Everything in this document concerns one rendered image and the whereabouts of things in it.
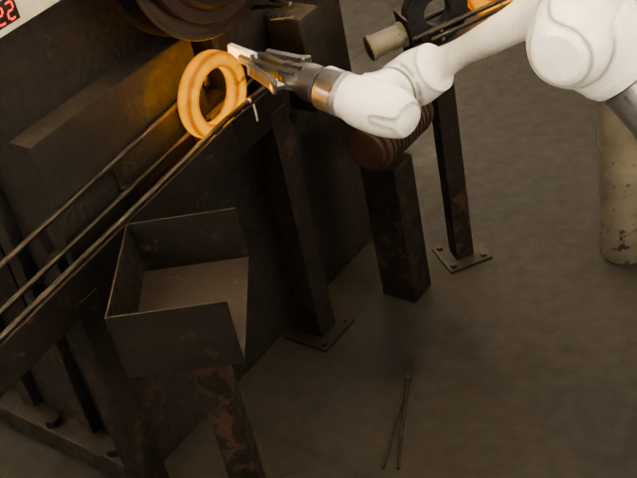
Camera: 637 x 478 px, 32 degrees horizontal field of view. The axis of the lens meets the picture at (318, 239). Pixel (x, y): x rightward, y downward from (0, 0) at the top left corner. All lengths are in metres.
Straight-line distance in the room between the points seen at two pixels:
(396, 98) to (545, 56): 0.53
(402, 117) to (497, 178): 1.15
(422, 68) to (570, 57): 0.63
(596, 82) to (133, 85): 0.95
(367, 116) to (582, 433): 0.85
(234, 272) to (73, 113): 0.42
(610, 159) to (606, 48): 1.09
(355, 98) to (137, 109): 0.44
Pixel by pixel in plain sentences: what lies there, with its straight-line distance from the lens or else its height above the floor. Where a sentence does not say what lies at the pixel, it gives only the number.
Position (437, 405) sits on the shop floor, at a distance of 2.55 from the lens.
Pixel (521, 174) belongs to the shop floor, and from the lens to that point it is 3.22.
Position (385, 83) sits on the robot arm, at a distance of 2.14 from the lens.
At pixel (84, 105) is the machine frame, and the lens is 2.14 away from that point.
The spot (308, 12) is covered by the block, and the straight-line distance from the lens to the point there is 2.45.
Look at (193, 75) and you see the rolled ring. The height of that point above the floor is 0.83.
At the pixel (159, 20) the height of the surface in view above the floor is 0.99.
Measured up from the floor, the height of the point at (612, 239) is 0.08.
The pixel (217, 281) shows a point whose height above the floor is 0.60.
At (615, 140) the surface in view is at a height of 0.37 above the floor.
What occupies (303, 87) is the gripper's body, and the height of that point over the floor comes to 0.78.
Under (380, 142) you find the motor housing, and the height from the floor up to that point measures 0.50.
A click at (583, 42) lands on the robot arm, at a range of 1.61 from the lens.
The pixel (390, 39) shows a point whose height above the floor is 0.68.
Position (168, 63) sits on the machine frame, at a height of 0.84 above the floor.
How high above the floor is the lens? 1.82
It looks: 36 degrees down
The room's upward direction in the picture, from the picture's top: 12 degrees counter-clockwise
